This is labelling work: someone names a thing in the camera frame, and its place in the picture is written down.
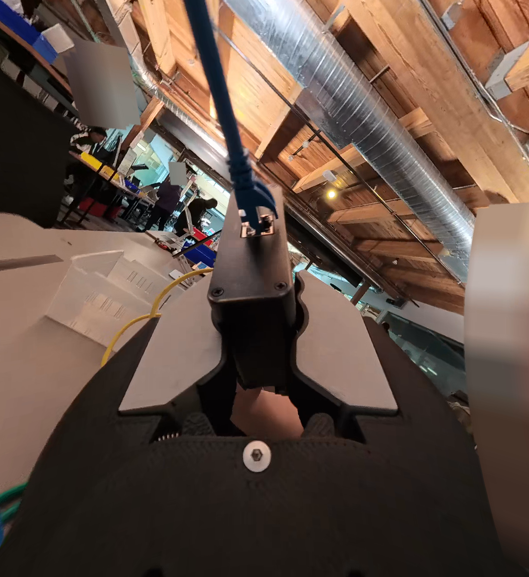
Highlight white stand with dark board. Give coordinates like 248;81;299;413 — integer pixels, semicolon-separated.
172;198;223;258

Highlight green ethernet cable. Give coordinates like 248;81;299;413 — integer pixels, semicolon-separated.
0;481;29;524

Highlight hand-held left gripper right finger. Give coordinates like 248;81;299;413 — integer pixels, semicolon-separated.
289;270;400;416

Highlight black ethernet switch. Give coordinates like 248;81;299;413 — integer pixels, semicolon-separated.
207;184;297;394

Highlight red storage bins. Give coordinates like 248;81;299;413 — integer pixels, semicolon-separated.
78;197;123;218

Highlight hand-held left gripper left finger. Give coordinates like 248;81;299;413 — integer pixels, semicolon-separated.
119;273;238;414

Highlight standing desk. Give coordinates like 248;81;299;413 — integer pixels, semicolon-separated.
0;5;80;118

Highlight blue tissue bin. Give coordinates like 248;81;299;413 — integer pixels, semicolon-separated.
0;0;75;64

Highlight black office chair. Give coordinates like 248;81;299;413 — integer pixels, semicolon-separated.
0;61;78;229

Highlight yellow ethernet cable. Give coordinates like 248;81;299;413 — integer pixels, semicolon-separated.
101;267;214;367

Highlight clear plastic bin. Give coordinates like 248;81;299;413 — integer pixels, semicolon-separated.
45;250;193;348

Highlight silver air duct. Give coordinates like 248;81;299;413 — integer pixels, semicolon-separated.
221;0;477;282

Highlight blue ethernet cable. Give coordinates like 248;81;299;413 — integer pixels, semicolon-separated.
0;0;278;575

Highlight blue storage bin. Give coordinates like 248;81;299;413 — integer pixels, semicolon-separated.
183;244;217;267

